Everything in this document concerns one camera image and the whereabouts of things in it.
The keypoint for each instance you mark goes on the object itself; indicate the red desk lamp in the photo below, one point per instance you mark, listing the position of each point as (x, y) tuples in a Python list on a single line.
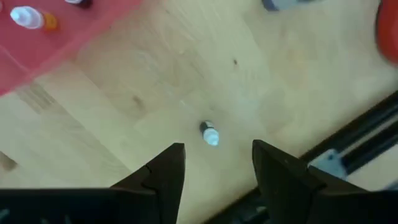
[(388, 31)]

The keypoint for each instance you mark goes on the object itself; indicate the large purple food coloring bottle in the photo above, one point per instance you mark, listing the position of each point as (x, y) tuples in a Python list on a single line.
[(273, 4)]

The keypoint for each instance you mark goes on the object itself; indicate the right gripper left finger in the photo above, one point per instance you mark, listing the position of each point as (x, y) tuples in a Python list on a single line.
[(161, 180)]

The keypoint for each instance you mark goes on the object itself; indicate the red translucent plastic bin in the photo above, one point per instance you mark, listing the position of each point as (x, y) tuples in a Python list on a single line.
[(25, 49)]

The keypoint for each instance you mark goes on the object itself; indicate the silver metal bracket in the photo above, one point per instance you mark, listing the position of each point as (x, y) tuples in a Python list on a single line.
[(329, 161)]

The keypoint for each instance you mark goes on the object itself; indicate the small orange dropper bottle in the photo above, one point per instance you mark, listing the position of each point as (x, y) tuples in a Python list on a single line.
[(28, 17)]

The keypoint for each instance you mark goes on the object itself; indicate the small black dropper bottle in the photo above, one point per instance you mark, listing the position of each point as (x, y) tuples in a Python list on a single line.
[(211, 137)]

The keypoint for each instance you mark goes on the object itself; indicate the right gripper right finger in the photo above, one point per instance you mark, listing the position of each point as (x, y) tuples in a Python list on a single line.
[(280, 183)]

